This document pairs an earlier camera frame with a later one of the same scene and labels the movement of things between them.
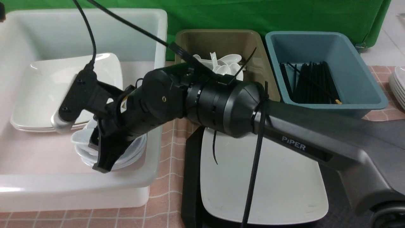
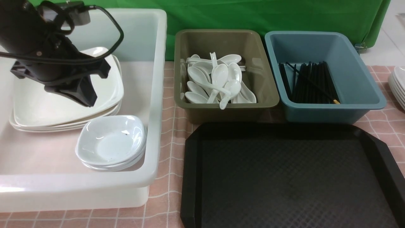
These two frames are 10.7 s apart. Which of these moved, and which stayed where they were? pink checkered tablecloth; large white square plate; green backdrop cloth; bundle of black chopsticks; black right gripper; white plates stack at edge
Moved: large white square plate; black right gripper
Stayed: pink checkered tablecloth; green backdrop cloth; white plates stack at edge; bundle of black chopsticks
